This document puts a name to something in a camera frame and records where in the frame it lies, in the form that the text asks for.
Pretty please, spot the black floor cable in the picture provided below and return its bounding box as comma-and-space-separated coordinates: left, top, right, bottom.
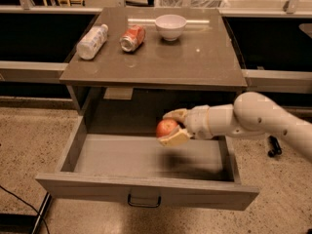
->
0, 183, 52, 234

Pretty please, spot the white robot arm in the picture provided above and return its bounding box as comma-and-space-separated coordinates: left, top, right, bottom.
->
157, 92, 312, 161

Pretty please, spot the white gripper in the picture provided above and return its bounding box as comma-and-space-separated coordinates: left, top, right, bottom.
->
158, 105, 213, 146

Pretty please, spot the black stand leg with wheels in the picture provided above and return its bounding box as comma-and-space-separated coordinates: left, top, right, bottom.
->
268, 136, 282, 158

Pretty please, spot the grey cabinet with counter top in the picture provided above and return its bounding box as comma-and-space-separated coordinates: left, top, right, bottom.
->
59, 6, 249, 125

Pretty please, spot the white bowl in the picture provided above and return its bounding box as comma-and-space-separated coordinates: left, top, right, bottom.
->
155, 15, 187, 41

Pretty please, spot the black drawer handle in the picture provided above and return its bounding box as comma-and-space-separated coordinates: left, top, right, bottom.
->
127, 194, 162, 209

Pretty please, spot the white plastic bottle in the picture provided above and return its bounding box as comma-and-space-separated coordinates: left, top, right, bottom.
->
76, 24, 108, 60

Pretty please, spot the open grey drawer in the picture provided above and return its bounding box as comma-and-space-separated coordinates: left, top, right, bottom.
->
36, 117, 259, 211

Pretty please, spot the red apple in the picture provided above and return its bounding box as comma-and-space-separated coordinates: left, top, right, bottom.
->
156, 119, 178, 137

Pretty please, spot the red soda can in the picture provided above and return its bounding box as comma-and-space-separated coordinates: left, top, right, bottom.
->
119, 24, 145, 53

